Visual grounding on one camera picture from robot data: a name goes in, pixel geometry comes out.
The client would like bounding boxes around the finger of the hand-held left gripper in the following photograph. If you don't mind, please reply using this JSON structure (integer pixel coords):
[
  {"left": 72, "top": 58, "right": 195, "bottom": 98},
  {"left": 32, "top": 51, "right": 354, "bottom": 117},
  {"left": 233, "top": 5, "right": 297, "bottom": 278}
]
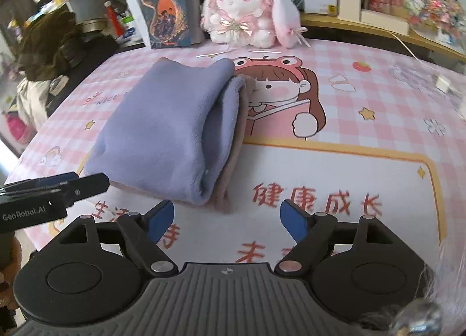
[
  {"left": 47, "top": 173, "right": 110, "bottom": 209},
  {"left": 3, "top": 172, "right": 80, "bottom": 195}
]

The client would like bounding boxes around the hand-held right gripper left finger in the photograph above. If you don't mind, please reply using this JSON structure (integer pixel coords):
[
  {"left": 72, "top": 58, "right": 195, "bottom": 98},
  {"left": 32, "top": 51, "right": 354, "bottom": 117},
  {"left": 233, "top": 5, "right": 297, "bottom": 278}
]
[{"left": 54, "top": 199, "right": 179, "bottom": 278}]

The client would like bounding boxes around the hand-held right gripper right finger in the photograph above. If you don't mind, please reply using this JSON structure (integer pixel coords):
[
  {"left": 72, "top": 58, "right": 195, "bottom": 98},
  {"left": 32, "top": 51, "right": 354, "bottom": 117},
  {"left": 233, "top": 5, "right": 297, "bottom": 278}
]
[{"left": 275, "top": 199, "right": 401, "bottom": 278}]

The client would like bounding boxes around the purple and brown knit sweater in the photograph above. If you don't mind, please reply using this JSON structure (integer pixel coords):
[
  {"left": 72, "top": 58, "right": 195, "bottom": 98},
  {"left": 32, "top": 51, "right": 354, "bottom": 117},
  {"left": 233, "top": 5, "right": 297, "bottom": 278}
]
[{"left": 84, "top": 56, "right": 252, "bottom": 215}]

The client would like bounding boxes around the white smartwatch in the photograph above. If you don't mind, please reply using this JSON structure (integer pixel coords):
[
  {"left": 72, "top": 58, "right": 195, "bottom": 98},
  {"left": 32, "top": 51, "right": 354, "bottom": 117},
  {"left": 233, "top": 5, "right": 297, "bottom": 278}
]
[{"left": 49, "top": 76, "right": 68, "bottom": 96}]

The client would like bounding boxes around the pink checked cartoon desk mat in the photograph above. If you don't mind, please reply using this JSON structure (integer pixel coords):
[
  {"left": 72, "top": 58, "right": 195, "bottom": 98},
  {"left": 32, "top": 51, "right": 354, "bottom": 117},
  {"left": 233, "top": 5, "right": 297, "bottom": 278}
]
[{"left": 5, "top": 36, "right": 466, "bottom": 275}]

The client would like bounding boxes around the black bag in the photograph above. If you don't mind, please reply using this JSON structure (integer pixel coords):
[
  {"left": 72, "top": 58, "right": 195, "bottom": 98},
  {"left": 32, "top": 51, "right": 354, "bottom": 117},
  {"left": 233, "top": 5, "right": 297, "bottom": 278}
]
[{"left": 54, "top": 34, "right": 121, "bottom": 85}]

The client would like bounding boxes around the dark olive cloth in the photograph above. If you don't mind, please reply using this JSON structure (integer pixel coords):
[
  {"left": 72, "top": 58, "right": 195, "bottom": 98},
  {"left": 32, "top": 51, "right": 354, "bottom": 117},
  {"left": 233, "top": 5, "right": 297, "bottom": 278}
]
[{"left": 18, "top": 8, "right": 88, "bottom": 82}]

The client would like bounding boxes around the silver metal ball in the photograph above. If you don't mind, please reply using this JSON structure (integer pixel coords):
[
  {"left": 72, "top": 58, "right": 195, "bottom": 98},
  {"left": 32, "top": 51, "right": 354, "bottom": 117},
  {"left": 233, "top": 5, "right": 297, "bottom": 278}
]
[{"left": 389, "top": 301, "right": 443, "bottom": 336}]

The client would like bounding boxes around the round metal tin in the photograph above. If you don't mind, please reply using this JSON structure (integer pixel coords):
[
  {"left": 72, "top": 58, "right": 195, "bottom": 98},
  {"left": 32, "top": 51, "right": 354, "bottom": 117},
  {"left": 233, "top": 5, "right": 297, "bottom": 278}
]
[{"left": 82, "top": 19, "right": 110, "bottom": 33}]

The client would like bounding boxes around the white jar with blue label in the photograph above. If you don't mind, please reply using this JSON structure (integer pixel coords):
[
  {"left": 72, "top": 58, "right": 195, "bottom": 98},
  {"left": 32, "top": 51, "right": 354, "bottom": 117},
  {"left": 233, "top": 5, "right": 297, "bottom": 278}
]
[{"left": 118, "top": 12, "right": 139, "bottom": 43}]

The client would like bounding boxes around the fluffy grey fur trim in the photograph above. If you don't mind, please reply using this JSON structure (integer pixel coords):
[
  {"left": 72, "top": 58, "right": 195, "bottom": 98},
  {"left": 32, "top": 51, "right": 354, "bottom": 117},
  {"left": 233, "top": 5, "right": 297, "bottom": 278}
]
[{"left": 359, "top": 238, "right": 466, "bottom": 336}]

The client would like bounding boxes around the red tassel ornament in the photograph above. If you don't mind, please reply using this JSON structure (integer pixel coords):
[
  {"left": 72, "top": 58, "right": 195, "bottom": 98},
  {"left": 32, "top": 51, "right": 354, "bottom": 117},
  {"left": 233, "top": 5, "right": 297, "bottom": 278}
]
[{"left": 105, "top": 1, "right": 124, "bottom": 38}]

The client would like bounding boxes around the book with dragon cover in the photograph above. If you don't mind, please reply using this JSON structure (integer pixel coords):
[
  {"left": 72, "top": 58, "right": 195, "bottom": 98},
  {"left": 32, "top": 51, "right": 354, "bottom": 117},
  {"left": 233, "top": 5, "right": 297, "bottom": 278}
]
[{"left": 138, "top": 0, "right": 205, "bottom": 50}]

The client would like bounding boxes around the wooden bookshelf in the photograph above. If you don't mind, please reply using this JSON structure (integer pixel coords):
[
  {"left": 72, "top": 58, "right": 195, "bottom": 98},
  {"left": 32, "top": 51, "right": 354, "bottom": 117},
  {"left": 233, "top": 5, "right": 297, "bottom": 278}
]
[{"left": 109, "top": 0, "right": 466, "bottom": 63}]

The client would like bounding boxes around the flat white box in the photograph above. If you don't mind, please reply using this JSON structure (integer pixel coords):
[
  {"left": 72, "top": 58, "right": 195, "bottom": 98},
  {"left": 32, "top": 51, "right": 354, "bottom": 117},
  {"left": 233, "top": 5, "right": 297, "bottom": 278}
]
[{"left": 360, "top": 8, "right": 410, "bottom": 34}]

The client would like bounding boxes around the white pen holder box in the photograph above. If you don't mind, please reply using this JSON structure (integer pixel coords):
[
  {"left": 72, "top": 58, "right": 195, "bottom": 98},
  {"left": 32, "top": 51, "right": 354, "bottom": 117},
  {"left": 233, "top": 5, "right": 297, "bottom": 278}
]
[{"left": 337, "top": 0, "right": 363, "bottom": 22}]

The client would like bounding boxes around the colourful paper flower bouquet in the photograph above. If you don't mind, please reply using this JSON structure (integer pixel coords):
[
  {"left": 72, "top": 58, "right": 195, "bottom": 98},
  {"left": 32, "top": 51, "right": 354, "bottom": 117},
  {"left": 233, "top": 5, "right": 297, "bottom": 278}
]
[{"left": 404, "top": 0, "right": 466, "bottom": 45}]

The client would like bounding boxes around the white charger cable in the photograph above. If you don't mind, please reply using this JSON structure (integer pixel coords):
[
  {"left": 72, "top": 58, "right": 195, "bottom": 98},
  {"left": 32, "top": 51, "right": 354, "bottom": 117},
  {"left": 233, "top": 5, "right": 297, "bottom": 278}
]
[{"left": 388, "top": 30, "right": 437, "bottom": 77}]

